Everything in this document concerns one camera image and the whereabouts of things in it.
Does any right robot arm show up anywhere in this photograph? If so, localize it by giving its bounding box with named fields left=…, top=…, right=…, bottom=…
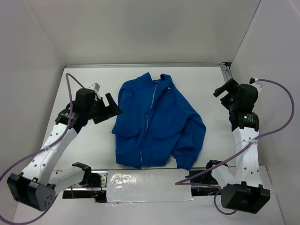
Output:
left=204, top=79, right=270, bottom=214

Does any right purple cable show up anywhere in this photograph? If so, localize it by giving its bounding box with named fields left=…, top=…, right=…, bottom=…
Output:
left=174, top=78, right=295, bottom=215

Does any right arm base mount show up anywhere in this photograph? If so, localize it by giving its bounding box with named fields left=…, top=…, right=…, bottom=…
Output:
left=190, top=174, right=218, bottom=196

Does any silver tape patch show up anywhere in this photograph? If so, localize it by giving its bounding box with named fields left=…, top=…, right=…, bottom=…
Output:
left=106, top=169, right=193, bottom=203

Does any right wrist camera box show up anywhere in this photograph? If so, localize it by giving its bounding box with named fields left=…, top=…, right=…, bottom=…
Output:
left=249, top=78, right=263, bottom=93

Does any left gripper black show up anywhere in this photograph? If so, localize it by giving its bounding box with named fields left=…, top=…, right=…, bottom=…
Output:
left=86, top=93, right=123, bottom=124

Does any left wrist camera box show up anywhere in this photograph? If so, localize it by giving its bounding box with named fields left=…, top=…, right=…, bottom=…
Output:
left=88, top=82, right=102, bottom=99

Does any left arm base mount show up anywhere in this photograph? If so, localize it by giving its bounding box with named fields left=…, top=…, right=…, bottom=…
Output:
left=62, top=170, right=108, bottom=203

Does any blue zip jacket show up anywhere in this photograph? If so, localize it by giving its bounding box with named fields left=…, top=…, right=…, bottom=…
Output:
left=112, top=73, right=206, bottom=170

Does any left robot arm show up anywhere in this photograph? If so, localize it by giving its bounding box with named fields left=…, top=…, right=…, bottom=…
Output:
left=7, top=88, right=123, bottom=211

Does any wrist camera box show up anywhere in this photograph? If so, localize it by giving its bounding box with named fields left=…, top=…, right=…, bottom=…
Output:
left=249, top=78, right=263, bottom=93
left=88, top=82, right=102, bottom=99

